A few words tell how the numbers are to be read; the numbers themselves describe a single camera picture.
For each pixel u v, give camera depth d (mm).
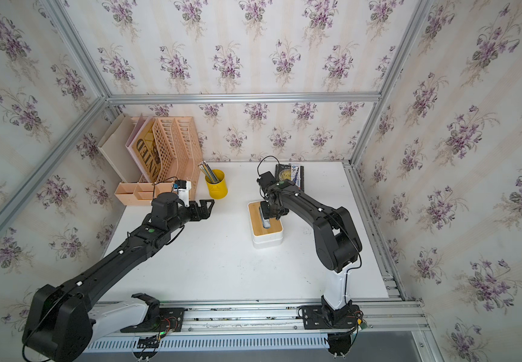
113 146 886
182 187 711
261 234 825
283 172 1142
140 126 935
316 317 729
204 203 735
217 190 1014
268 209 806
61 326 387
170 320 727
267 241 856
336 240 494
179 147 1086
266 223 884
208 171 981
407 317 773
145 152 952
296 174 1110
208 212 753
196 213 719
